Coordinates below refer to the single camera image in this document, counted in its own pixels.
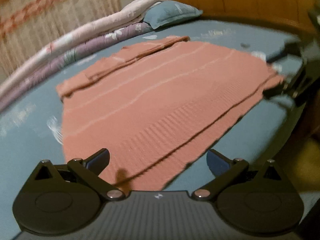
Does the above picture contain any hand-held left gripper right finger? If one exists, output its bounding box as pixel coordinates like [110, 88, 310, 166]
[191, 149, 287, 202]

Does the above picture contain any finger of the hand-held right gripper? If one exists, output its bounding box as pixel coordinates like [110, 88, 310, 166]
[266, 39, 305, 65]
[262, 81, 298, 102]

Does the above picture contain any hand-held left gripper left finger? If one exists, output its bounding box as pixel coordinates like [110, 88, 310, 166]
[29, 148, 126, 202]

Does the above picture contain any pink striped knit sweater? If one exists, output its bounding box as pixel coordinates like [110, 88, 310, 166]
[55, 35, 286, 191]

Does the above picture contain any bed with teal floral sheet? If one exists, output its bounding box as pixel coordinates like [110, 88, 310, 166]
[0, 17, 308, 240]

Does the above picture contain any purple floral quilt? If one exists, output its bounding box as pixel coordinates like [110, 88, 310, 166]
[0, 22, 153, 111]

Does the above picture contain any teal printed pillow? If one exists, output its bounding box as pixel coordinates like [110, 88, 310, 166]
[144, 0, 204, 30]

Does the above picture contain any pale pink floral quilt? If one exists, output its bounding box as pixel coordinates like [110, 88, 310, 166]
[0, 0, 163, 96]

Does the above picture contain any beige and red patterned curtain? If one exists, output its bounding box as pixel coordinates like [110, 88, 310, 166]
[0, 0, 123, 76]

